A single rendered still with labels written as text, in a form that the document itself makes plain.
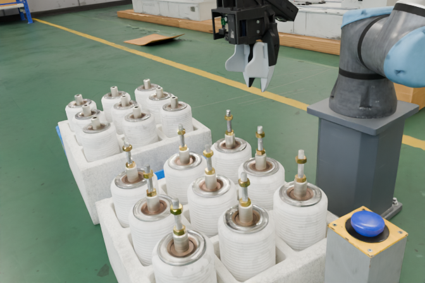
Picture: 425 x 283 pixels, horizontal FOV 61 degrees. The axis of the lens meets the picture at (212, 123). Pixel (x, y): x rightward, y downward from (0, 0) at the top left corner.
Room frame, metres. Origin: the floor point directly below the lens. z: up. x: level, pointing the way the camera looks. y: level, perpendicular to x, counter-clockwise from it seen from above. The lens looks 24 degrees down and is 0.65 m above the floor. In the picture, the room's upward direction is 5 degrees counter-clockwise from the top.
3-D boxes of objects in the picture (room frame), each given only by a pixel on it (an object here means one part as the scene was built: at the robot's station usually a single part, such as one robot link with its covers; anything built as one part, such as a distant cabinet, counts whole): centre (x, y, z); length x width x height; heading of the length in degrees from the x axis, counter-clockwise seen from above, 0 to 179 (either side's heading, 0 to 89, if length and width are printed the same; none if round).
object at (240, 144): (0.75, -0.04, 0.25); 0.08 x 0.08 x 0.01
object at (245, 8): (0.63, -0.07, 0.57); 0.09 x 0.08 x 0.12; 122
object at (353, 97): (0.80, -0.36, 0.35); 0.15 x 0.15 x 0.10
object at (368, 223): (0.37, -0.19, 0.32); 0.04 x 0.04 x 0.02
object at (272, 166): (0.65, -0.09, 0.25); 0.08 x 0.08 x 0.01
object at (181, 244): (0.43, 0.06, 0.26); 0.02 x 0.02 x 0.03
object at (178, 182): (0.70, 0.07, 0.16); 0.10 x 0.10 x 0.18
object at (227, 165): (0.75, -0.04, 0.16); 0.10 x 0.10 x 0.18
